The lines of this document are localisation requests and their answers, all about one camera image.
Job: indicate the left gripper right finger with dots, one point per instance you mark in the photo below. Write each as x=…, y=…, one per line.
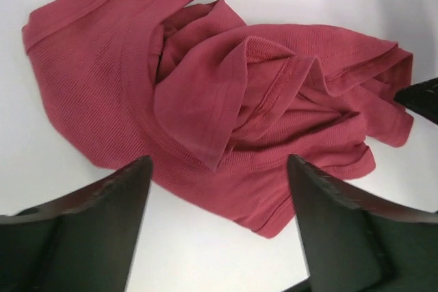
x=356, y=241

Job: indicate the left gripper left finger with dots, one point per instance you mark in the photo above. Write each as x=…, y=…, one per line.
x=83, y=241

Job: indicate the maroon garment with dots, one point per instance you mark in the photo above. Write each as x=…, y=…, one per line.
x=217, y=104

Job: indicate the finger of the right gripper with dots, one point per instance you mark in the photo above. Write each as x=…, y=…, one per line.
x=420, y=98

